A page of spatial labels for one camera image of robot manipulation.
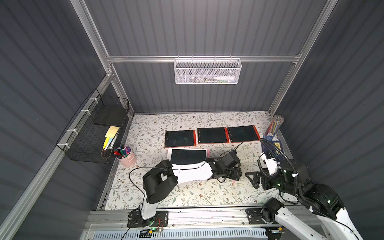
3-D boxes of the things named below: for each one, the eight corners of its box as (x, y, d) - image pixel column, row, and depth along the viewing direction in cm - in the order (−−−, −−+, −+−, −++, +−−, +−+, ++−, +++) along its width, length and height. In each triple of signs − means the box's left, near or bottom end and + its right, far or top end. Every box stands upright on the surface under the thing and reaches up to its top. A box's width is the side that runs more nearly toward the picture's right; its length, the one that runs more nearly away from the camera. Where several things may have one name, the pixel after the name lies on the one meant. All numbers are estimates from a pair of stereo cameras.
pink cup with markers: (121, 167, 94) (112, 156, 83) (125, 156, 99) (117, 144, 88) (136, 167, 94) (128, 156, 83) (139, 156, 99) (132, 144, 88)
